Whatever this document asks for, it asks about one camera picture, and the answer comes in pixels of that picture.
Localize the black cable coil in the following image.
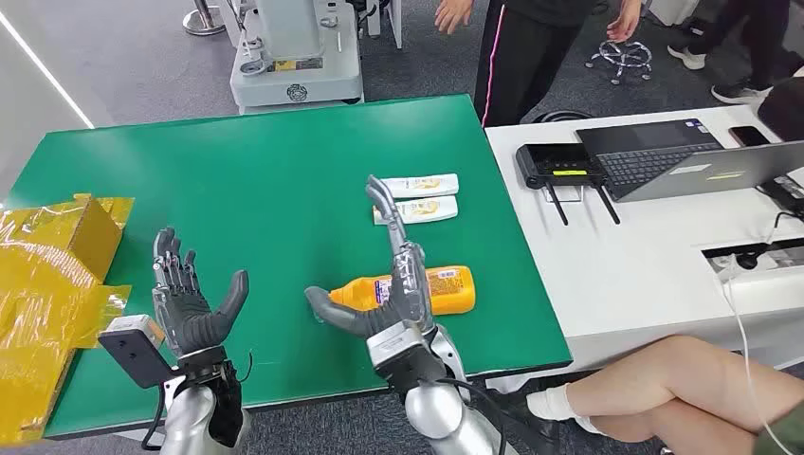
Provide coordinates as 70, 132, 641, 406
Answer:
534, 110, 592, 124

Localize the person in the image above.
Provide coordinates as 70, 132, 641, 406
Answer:
477, 334, 804, 455
667, 0, 804, 105
433, 0, 643, 129

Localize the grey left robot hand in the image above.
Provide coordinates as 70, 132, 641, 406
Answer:
150, 227, 250, 361

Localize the chrome stanchion base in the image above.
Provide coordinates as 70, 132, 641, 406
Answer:
182, 0, 228, 37

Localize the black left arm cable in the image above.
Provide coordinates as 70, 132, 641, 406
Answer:
140, 386, 170, 452

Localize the white panel frame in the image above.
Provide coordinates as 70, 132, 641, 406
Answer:
367, 0, 403, 50

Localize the grey laptop with black keyboard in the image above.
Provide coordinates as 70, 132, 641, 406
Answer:
575, 118, 804, 204

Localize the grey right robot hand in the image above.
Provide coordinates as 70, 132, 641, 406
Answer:
304, 174, 436, 341

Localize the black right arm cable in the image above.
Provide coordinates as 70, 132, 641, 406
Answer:
439, 378, 511, 455

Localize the orange bottle with clear cap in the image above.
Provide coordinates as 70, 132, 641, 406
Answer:
327, 265, 477, 317

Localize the white shampoo bottle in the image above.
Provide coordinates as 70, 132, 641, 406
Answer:
373, 195, 460, 226
379, 173, 461, 200

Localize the black power adapter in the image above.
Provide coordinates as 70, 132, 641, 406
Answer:
757, 175, 804, 218

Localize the white cable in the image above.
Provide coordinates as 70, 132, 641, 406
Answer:
719, 257, 780, 455

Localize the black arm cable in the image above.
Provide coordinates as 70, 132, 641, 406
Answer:
140, 386, 170, 452
439, 378, 511, 455

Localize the chrome stool base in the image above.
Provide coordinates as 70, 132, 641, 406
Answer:
585, 39, 654, 86

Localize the person's left hand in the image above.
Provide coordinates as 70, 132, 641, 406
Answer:
607, 0, 643, 44

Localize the black router with antennas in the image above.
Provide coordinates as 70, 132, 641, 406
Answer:
515, 142, 622, 228

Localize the black bag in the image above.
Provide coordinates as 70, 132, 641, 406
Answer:
757, 76, 804, 142

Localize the black smartphone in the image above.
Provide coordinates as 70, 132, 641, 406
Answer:
728, 126, 773, 149

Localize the person's right hand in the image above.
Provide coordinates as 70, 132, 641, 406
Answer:
433, 0, 473, 36

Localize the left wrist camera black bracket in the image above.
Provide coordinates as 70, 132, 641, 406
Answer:
98, 314, 180, 391

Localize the yellow cardboard box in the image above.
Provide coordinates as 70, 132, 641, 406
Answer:
0, 192, 135, 447

